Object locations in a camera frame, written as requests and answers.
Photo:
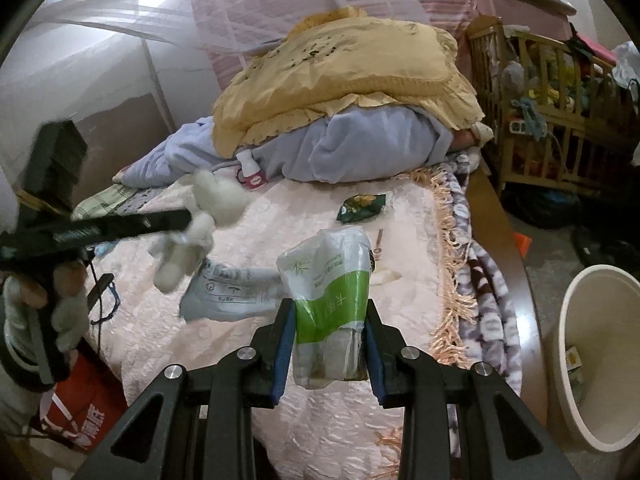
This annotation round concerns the wooden baby crib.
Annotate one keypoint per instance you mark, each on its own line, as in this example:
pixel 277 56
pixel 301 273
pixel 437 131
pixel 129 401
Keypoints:
pixel 560 118

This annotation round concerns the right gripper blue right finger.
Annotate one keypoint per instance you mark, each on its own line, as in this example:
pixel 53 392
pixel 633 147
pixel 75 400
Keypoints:
pixel 381 346

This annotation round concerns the white green plastic bag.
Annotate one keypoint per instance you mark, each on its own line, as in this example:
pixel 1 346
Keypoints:
pixel 328 278

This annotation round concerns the yellow blanket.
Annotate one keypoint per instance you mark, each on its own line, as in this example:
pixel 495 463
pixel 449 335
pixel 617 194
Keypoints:
pixel 338 59

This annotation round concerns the white red pill bottle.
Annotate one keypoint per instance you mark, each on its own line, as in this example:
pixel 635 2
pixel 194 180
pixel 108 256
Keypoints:
pixel 252 175

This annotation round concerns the white gloved left hand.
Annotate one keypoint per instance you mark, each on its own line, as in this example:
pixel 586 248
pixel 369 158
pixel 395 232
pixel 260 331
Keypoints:
pixel 43 325

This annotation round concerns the pink quilted bedspread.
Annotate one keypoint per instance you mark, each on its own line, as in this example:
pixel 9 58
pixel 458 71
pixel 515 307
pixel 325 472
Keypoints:
pixel 394 241

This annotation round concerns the red plastic bag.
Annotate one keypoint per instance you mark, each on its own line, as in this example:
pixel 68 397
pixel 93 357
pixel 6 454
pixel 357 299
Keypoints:
pixel 84 408

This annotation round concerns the grey-blue blanket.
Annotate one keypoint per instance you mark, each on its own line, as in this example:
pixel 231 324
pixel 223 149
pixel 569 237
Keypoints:
pixel 359 144

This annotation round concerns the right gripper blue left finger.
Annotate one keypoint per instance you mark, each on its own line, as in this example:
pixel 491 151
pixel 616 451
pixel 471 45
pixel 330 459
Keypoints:
pixel 273 344

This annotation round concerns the beige plastic trash bin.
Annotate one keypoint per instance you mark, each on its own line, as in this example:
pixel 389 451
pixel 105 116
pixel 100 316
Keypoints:
pixel 594 360

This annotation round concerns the silver grey foil bag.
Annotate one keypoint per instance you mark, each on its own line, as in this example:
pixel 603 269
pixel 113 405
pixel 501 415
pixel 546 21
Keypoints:
pixel 230 289

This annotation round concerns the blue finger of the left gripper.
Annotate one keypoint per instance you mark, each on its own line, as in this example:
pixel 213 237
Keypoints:
pixel 83 233

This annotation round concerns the cream plush teddy bear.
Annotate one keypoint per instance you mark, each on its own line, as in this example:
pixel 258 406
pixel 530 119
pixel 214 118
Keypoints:
pixel 215 202

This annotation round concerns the dark green snack packet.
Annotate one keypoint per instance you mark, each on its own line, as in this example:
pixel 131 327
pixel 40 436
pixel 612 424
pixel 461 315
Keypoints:
pixel 361 207

